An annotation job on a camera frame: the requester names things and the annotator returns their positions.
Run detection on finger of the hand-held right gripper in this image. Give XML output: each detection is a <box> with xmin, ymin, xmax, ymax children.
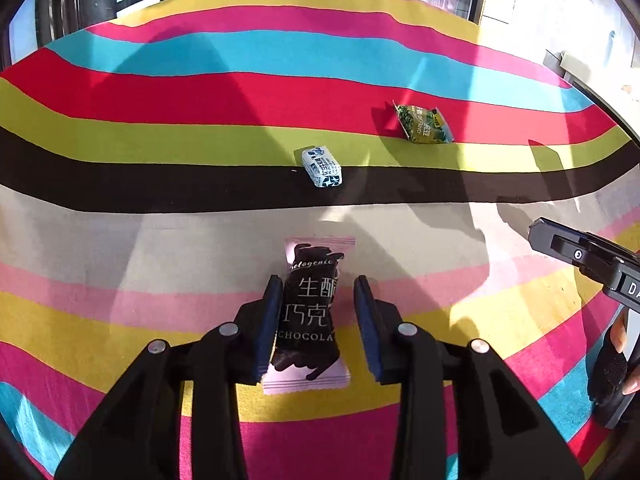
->
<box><xmin>528</xmin><ymin>217</ymin><xmax>621</xmax><ymax>288</ymax></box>

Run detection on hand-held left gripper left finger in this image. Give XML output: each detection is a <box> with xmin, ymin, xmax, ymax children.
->
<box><xmin>55</xmin><ymin>274</ymin><xmax>283</xmax><ymax>480</ymax></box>

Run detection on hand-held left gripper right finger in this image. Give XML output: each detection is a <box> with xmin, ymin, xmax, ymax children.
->
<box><xmin>352</xmin><ymin>275</ymin><xmax>586</xmax><ymax>480</ymax></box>

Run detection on pink chocolate bar packet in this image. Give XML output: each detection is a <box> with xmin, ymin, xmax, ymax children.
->
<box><xmin>261</xmin><ymin>236</ymin><xmax>357</xmax><ymax>396</ymax></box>

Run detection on person's right hand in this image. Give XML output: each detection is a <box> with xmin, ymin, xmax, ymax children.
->
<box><xmin>611</xmin><ymin>310</ymin><xmax>640</xmax><ymax>395</ymax></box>

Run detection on blue and white candy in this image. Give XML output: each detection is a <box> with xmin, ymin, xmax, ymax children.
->
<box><xmin>300</xmin><ymin>144</ymin><xmax>344</xmax><ymax>188</ymax></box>

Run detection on white windowsill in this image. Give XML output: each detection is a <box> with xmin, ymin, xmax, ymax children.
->
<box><xmin>542</xmin><ymin>50</ymin><xmax>601</xmax><ymax>91</ymax></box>

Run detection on green pea snack packet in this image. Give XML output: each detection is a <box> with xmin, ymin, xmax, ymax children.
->
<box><xmin>392</xmin><ymin>101</ymin><xmax>455</xmax><ymax>146</ymax></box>

